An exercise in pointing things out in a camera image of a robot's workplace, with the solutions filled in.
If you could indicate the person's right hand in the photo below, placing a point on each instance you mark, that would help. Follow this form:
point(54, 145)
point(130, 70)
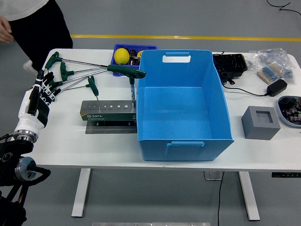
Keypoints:
point(4, 30)

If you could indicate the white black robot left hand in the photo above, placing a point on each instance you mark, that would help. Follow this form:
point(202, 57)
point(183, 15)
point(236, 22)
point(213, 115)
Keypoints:
point(35, 101)

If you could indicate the green silver wrench holder stand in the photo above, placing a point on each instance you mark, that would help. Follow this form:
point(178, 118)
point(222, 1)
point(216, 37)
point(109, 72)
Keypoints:
point(105, 116)

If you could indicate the large light blue plastic box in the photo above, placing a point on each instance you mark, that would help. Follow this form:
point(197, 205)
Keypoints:
point(183, 113)

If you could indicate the person's white shoe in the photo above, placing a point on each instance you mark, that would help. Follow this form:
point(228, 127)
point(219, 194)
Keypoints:
point(30, 67)

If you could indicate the person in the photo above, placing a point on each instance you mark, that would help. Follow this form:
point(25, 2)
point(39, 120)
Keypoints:
point(42, 30)

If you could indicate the yellow lemon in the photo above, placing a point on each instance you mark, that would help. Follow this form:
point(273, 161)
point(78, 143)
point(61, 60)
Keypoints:
point(121, 56)

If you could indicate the white table leg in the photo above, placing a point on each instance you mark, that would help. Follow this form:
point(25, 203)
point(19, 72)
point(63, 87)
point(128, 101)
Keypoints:
point(81, 193)
point(249, 195)

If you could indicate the dark cylindrical component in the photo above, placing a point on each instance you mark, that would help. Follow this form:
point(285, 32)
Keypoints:
point(133, 52)
point(133, 61)

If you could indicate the small dark blue bin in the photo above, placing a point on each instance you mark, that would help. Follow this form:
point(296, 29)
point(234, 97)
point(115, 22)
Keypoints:
point(131, 46)

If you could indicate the small yellow fruit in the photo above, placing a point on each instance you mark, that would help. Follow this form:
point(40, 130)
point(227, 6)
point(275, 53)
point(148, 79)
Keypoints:
point(140, 54)

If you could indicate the grey metal floor plate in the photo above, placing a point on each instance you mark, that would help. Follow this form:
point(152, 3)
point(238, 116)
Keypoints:
point(211, 176)

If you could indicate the black plastic parts tray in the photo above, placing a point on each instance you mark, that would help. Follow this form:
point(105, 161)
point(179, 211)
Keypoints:
point(231, 63)

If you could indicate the grey square block with recess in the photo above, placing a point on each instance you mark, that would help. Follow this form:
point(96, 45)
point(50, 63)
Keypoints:
point(258, 131)

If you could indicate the blue resistor strip bundle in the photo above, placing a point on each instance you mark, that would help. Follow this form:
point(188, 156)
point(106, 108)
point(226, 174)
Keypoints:
point(265, 74)

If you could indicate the clear bag of blue parts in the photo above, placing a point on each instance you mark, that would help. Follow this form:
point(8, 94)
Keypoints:
point(270, 55)

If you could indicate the black power adapter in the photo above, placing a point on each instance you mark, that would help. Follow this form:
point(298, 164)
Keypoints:
point(277, 87)

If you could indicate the grey blue bowl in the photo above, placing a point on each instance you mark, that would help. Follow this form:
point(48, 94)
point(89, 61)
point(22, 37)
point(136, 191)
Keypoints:
point(280, 110)

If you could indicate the pile of small electronic parts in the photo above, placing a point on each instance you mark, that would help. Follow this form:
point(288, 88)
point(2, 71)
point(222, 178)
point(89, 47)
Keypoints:
point(292, 110)

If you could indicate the black table control panel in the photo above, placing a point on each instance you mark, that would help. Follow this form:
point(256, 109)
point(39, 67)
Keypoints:
point(285, 175)

